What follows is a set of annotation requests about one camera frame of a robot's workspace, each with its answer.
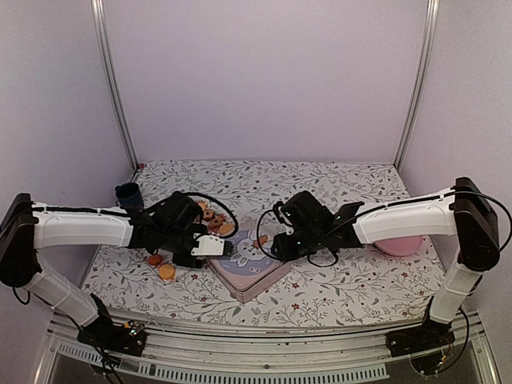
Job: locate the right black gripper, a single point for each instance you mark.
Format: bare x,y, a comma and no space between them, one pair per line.
285,252

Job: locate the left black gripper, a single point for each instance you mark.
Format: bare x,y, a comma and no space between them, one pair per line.
188,262

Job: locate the floral cookie tray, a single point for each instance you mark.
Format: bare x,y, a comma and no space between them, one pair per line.
184,232

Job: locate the metal tin lid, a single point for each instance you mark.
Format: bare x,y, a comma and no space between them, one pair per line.
246,247

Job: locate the metal divided cookie tin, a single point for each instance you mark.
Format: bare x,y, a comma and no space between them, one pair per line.
247,282

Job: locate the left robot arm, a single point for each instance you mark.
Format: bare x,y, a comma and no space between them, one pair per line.
28,226

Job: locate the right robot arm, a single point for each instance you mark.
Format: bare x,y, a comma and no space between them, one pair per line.
462,211

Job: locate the chocolate donut cookie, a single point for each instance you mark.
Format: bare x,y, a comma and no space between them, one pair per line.
208,215

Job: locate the round tan cookie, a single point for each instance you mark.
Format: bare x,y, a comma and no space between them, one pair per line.
226,228

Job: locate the dark blue cup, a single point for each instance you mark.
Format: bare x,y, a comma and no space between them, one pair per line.
129,196

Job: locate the floral tablecloth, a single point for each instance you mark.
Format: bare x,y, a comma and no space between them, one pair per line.
356,287

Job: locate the pink plate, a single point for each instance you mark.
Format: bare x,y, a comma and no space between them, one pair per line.
400,247

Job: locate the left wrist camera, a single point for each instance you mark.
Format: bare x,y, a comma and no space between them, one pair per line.
207,245

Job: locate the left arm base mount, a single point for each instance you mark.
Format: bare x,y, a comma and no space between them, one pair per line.
103,334

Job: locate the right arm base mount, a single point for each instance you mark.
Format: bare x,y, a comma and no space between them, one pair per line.
427,336

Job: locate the left aluminium frame post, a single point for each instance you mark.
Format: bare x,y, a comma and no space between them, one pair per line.
101,30

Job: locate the aluminium frame post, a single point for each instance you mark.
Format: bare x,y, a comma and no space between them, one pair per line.
428,37
101,30

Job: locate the right aluminium frame post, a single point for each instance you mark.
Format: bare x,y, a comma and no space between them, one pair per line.
428,37

